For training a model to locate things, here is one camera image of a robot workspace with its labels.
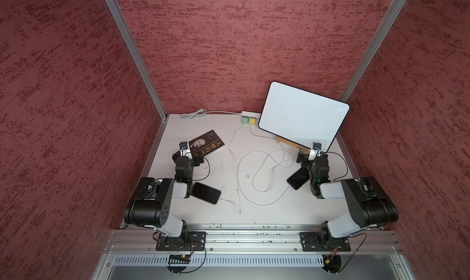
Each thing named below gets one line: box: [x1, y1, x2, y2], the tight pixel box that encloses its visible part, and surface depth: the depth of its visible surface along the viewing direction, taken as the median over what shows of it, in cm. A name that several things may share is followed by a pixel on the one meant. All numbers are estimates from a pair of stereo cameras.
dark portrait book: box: [188, 129, 226, 158], surface depth 106 cm
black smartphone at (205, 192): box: [191, 182, 221, 205], surface depth 87 cm
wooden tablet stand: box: [275, 135, 311, 154], surface depth 105 cm
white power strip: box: [240, 111, 262, 125], surface depth 120 cm
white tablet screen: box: [258, 80, 351, 153], surface depth 94 cm
